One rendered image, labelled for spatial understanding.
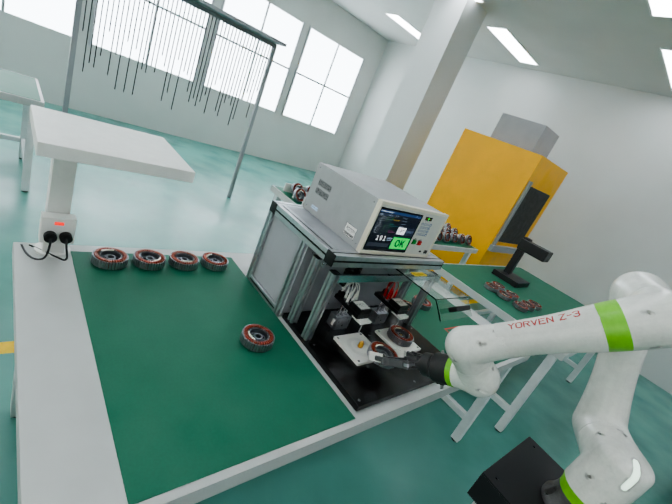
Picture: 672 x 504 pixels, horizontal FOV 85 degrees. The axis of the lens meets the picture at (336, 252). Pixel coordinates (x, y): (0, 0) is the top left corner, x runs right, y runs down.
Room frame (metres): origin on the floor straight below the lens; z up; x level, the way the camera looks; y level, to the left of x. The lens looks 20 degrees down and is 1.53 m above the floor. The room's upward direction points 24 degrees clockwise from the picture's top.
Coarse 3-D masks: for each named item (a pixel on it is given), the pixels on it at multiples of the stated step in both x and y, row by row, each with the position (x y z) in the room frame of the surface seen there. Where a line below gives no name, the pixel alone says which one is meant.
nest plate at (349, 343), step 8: (336, 336) 1.21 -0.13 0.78; (344, 336) 1.24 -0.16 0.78; (352, 336) 1.26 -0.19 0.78; (360, 336) 1.28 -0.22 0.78; (344, 344) 1.18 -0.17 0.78; (352, 344) 1.21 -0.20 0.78; (368, 344) 1.25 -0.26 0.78; (352, 352) 1.16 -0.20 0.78; (360, 352) 1.18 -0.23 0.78; (352, 360) 1.13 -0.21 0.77; (360, 360) 1.13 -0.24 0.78; (368, 360) 1.15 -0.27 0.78
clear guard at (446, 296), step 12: (408, 276) 1.37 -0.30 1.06; (420, 276) 1.43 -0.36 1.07; (432, 276) 1.50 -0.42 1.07; (432, 288) 1.35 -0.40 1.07; (444, 288) 1.41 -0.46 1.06; (444, 300) 1.29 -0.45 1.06; (456, 300) 1.36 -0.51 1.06; (468, 300) 1.43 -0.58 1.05; (444, 312) 1.26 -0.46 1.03; (456, 312) 1.32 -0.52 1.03; (468, 312) 1.39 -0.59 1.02
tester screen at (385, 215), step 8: (384, 216) 1.27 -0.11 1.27; (392, 216) 1.30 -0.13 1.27; (400, 216) 1.33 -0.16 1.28; (408, 216) 1.37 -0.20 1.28; (416, 216) 1.40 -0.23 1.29; (376, 224) 1.26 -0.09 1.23; (384, 224) 1.29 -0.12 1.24; (392, 224) 1.32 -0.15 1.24; (400, 224) 1.35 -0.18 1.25; (408, 224) 1.38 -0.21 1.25; (416, 224) 1.42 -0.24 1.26; (376, 232) 1.27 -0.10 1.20; (384, 232) 1.30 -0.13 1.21; (392, 232) 1.33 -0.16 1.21; (368, 240) 1.25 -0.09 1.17; (376, 248) 1.30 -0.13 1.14; (384, 248) 1.33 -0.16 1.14
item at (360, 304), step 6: (336, 294) 1.31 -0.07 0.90; (348, 294) 1.35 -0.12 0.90; (342, 300) 1.28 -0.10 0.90; (360, 300) 1.30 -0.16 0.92; (342, 306) 1.29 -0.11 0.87; (348, 306) 1.26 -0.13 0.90; (354, 306) 1.24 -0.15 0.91; (360, 306) 1.25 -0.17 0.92; (366, 306) 1.27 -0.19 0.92; (342, 312) 1.31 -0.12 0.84; (354, 312) 1.23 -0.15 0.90; (360, 312) 1.22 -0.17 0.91; (366, 312) 1.25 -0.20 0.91; (354, 318) 1.23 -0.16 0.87; (360, 318) 1.23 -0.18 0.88; (366, 318) 1.26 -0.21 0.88; (360, 324) 1.21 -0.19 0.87
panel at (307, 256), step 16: (304, 256) 1.23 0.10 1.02; (304, 272) 1.25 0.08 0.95; (320, 272) 1.31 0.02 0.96; (368, 272) 1.52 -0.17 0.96; (384, 272) 1.60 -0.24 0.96; (320, 288) 1.34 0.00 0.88; (336, 288) 1.40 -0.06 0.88; (368, 288) 1.55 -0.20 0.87; (288, 304) 1.24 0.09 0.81; (336, 304) 1.44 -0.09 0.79; (368, 304) 1.60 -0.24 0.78
